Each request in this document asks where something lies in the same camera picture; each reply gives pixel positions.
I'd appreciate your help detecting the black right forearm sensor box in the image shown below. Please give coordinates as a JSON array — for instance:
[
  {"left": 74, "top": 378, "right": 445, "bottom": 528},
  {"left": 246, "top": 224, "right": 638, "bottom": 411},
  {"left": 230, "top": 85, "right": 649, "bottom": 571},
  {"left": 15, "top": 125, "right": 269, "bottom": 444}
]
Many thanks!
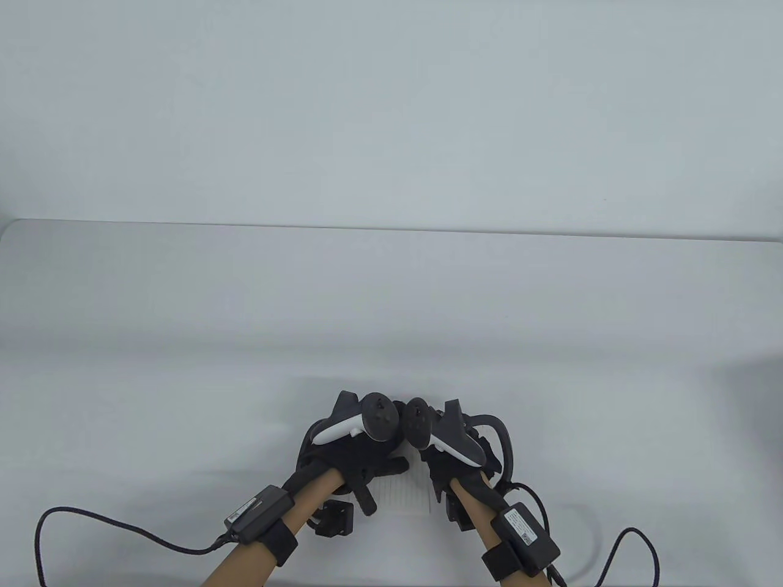
[{"left": 491, "top": 503, "right": 561, "bottom": 567}]

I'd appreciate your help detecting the person's left forearm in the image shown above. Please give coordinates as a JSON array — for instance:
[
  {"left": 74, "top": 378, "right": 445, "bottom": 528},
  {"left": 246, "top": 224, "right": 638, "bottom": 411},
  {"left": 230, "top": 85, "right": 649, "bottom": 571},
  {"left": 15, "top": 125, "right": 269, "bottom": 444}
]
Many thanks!
[{"left": 205, "top": 468, "right": 344, "bottom": 587}]

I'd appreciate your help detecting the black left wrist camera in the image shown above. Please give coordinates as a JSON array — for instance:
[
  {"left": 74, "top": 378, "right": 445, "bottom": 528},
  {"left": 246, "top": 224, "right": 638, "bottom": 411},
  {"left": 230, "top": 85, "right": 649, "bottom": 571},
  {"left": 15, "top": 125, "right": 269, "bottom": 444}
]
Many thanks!
[{"left": 312, "top": 483, "right": 377, "bottom": 539}]

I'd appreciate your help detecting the white lined paper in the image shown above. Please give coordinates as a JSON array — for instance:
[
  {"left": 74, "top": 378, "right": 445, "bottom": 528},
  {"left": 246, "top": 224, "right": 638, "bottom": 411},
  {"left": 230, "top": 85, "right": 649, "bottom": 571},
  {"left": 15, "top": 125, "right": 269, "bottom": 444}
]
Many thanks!
[{"left": 373, "top": 468, "right": 436, "bottom": 515}]

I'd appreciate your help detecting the grey white left hand controller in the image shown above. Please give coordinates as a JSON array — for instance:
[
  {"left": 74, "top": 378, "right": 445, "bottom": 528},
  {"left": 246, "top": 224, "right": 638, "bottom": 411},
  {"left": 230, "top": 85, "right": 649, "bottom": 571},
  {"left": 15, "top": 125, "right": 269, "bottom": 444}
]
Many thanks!
[{"left": 312, "top": 391, "right": 402, "bottom": 446}]

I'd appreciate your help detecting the black left forearm sensor box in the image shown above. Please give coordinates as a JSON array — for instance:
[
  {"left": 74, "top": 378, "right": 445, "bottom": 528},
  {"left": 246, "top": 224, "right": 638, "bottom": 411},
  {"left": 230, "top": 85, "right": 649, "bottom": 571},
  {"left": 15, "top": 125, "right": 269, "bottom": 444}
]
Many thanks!
[{"left": 225, "top": 485, "right": 295, "bottom": 545}]

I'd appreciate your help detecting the person's left hand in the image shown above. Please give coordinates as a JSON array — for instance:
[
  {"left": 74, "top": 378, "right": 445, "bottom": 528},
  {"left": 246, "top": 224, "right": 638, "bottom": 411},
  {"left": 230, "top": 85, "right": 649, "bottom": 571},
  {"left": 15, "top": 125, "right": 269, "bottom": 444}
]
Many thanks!
[{"left": 286, "top": 401, "right": 410, "bottom": 495}]

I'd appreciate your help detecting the black left braided cable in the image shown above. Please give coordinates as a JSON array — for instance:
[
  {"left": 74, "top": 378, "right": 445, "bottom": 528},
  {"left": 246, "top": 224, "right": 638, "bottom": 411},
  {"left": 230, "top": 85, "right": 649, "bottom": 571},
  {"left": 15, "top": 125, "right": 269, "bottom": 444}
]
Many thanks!
[{"left": 35, "top": 506, "right": 231, "bottom": 587}]

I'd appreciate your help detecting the black forearm strap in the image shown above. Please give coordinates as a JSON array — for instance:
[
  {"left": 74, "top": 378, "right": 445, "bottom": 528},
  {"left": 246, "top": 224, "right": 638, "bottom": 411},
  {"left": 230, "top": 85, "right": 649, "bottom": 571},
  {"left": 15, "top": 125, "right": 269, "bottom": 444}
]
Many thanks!
[
  {"left": 263, "top": 520, "right": 299, "bottom": 567},
  {"left": 481, "top": 541, "right": 528, "bottom": 582}
]

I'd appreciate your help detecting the black braided cable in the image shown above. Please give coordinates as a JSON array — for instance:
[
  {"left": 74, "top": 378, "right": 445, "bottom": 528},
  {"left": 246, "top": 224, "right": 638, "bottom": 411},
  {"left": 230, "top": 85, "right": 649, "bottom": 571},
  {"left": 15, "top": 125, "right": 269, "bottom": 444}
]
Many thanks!
[
  {"left": 508, "top": 483, "right": 662, "bottom": 587},
  {"left": 35, "top": 506, "right": 231, "bottom": 587}
]

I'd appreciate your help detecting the person's right forearm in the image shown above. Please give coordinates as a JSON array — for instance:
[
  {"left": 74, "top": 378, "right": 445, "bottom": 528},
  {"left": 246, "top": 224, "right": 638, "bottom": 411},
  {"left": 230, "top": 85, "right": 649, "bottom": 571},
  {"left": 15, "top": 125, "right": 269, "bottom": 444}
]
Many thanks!
[{"left": 450, "top": 477, "right": 551, "bottom": 587}]

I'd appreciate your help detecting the black right braided cable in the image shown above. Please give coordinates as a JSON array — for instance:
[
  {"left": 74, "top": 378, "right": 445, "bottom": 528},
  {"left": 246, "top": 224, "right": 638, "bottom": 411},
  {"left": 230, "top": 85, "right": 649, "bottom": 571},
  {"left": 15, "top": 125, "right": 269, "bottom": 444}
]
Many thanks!
[{"left": 508, "top": 483, "right": 662, "bottom": 587}]

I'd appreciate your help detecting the black left forearm strap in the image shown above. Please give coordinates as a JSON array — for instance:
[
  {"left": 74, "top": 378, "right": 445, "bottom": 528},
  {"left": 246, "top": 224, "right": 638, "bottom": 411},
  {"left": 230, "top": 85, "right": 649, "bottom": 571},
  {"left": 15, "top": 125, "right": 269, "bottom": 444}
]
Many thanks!
[{"left": 263, "top": 520, "right": 299, "bottom": 567}]

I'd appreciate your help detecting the person's right hand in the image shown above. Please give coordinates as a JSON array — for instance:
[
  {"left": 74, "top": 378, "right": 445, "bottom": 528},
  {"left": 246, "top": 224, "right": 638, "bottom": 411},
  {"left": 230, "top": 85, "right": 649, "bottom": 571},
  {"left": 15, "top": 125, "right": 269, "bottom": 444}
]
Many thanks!
[{"left": 419, "top": 422, "right": 510, "bottom": 509}]

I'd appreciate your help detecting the grey white hand controller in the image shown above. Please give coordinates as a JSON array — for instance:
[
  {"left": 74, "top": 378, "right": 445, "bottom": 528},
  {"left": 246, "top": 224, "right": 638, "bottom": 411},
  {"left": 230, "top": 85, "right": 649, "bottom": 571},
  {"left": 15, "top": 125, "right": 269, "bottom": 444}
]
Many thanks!
[
  {"left": 404, "top": 397, "right": 516, "bottom": 485},
  {"left": 312, "top": 391, "right": 402, "bottom": 446}
]

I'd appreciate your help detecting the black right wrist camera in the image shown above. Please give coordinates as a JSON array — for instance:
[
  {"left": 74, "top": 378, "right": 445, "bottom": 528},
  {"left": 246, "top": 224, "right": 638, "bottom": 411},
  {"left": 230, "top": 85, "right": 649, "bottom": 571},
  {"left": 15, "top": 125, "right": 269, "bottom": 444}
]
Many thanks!
[{"left": 445, "top": 492, "right": 475, "bottom": 530}]

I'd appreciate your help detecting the black right forearm strap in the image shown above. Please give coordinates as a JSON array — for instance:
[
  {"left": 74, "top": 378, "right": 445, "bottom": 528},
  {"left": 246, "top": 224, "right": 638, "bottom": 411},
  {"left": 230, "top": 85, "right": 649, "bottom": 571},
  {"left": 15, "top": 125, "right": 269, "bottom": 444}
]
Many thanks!
[{"left": 481, "top": 541, "right": 528, "bottom": 582}]

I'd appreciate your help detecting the grey white right hand controller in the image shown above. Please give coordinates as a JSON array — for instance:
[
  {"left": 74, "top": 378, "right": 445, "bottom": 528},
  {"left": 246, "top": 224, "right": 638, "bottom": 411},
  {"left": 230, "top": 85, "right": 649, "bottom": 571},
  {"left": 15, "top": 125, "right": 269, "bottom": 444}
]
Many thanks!
[{"left": 404, "top": 397, "right": 516, "bottom": 485}]

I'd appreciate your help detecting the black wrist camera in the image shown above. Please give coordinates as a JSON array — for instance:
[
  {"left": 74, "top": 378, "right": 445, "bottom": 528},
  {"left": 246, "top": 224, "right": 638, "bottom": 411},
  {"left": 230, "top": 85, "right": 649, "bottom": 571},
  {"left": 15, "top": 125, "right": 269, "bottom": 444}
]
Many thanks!
[
  {"left": 445, "top": 492, "right": 475, "bottom": 530},
  {"left": 312, "top": 483, "right": 377, "bottom": 539}
]

